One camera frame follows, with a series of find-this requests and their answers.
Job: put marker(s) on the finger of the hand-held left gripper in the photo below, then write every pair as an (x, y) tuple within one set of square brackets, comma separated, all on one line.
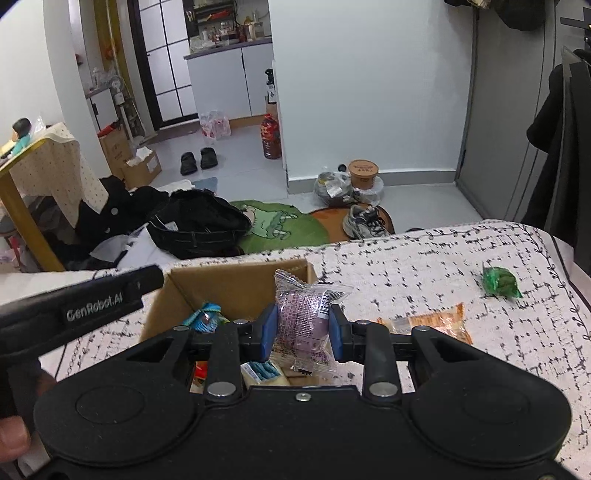
[(150, 281)]

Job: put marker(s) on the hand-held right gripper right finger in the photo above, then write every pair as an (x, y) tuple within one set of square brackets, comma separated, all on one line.
[(336, 339)]

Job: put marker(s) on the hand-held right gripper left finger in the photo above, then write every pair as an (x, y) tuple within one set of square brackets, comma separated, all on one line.
[(268, 332)]

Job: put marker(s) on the clear purple snack packet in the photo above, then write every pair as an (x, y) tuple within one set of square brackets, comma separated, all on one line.
[(302, 318)]

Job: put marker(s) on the white teal snack packet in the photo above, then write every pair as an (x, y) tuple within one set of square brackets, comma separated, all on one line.
[(263, 371)]

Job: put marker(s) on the blue cartoon snack packet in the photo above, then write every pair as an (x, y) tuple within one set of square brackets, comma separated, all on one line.
[(205, 318)]

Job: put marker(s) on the brown cardboard box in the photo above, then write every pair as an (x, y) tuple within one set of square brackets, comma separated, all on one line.
[(221, 286)]

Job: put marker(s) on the red snack packet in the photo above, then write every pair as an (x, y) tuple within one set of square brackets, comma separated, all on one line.
[(200, 371)]

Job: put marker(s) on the orange cracker packet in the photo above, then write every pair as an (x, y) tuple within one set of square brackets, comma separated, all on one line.
[(434, 325)]

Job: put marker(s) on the person's left hand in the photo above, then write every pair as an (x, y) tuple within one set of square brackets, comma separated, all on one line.
[(14, 436)]

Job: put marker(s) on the white paper sheet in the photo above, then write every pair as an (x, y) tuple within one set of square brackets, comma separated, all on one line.
[(115, 247)]

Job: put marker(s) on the black bag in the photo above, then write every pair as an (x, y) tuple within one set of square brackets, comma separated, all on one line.
[(198, 221)]

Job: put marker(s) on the black clothing pile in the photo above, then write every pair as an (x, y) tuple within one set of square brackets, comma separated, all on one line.
[(115, 207)]

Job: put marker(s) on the yellow leg table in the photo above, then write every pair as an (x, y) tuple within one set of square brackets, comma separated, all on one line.
[(27, 221)]

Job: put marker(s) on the green cartoon rug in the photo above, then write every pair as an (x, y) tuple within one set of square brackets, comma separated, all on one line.
[(277, 226)]

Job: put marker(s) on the open cardboard box with paper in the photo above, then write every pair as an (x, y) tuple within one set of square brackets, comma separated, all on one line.
[(143, 168)]

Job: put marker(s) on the orange round rug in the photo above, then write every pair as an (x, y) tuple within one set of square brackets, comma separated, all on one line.
[(330, 221)]

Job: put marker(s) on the grey white sneaker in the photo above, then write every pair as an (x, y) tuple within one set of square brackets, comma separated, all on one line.
[(364, 221)]

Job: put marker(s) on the black slipper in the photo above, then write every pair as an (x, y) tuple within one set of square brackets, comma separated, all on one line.
[(188, 164), (208, 158)]

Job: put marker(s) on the tall cardboard box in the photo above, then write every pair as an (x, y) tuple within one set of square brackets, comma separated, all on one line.
[(113, 147)]

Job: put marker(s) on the white black printed blanket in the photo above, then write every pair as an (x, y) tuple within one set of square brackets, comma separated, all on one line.
[(461, 277)]

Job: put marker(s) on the dotted cream tablecloth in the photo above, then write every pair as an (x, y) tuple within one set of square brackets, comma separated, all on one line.
[(60, 170)]

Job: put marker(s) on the clear plastic bag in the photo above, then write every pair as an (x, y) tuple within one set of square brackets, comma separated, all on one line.
[(332, 187)]

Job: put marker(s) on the brown cup noodle tub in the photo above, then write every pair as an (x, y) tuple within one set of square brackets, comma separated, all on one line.
[(363, 174)]

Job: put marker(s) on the pack of water bottles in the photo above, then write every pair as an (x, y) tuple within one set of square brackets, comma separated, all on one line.
[(214, 124)]

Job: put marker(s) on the green round candy packet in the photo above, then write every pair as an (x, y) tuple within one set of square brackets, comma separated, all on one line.
[(501, 281)]

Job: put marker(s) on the white standing fan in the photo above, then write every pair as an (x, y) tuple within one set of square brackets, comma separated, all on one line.
[(117, 99)]

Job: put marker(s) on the red cooking oil bottle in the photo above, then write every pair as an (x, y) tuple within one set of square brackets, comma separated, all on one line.
[(271, 136)]

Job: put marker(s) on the small doll figure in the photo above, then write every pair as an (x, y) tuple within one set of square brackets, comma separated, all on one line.
[(21, 134)]

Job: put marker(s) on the white kitchen cabinet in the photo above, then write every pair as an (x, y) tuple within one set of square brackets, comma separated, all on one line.
[(226, 83)]

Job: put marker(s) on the black framed glass door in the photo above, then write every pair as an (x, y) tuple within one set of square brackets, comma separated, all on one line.
[(161, 60)]

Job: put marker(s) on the dark sauce bottle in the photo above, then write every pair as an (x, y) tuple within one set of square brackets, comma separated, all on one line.
[(270, 87)]

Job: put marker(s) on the grey wardrobe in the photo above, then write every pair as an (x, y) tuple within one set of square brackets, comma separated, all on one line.
[(503, 115)]

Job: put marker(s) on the hanging dark clothes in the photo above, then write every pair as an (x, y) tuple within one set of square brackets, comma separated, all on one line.
[(554, 161)]

